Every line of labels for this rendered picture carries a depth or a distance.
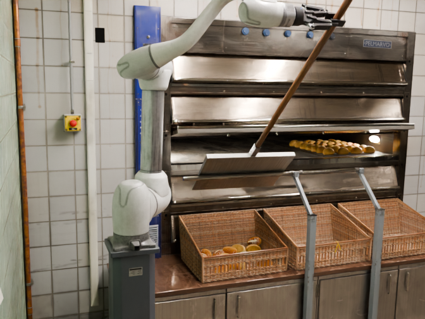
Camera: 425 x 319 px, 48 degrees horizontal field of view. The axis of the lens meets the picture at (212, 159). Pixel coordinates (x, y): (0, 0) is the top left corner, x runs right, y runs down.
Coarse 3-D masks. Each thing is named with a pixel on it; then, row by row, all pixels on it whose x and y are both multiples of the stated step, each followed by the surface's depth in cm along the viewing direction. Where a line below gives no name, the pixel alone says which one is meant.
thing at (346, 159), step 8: (296, 160) 336; (304, 160) 338; (312, 160) 340; (320, 160) 342; (328, 160) 344; (336, 160) 347; (344, 160) 349; (352, 160) 351; (360, 160) 354; (368, 160) 356; (376, 160) 359; (384, 160) 361; (392, 160) 363; (176, 168) 307; (184, 168) 309; (192, 168) 311
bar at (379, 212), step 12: (336, 168) 305; (348, 168) 307; (360, 168) 309; (192, 180) 273; (300, 192) 288; (372, 192) 301; (312, 216) 276; (384, 216) 293; (312, 228) 277; (312, 240) 278; (312, 252) 280; (312, 264) 281; (372, 264) 300; (312, 276) 282; (372, 276) 300; (312, 288) 283; (372, 288) 301; (372, 300) 301; (372, 312) 302
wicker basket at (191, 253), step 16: (192, 224) 311; (208, 224) 315; (224, 224) 318; (240, 224) 322; (256, 224) 325; (192, 240) 283; (208, 240) 313; (224, 240) 317; (240, 240) 321; (272, 240) 303; (192, 256) 285; (208, 256) 269; (224, 256) 272; (240, 256) 276; (256, 256) 280; (272, 256) 284; (208, 272) 283; (224, 272) 274; (240, 272) 278; (256, 272) 281; (272, 272) 285
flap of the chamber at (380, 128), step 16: (224, 128) 299; (240, 128) 302; (256, 128) 306; (272, 128) 310; (288, 128) 314; (304, 128) 317; (320, 128) 321; (336, 128) 326; (352, 128) 330; (368, 128) 334; (384, 128) 339; (400, 128) 343
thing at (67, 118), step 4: (64, 116) 273; (68, 116) 273; (72, 116) 274; (76, 116) 275; (80, 116) 276; (64, 120) 273; (68, 120) 274; (76, 120) 275; (80, 120) 276; (64, 124) 274; (68, 124) 274; (80, 124) 276; (64, 128) 274; (68, 128) 274; (72, 128) 275; (76, 128) 276; (80, 128) 277
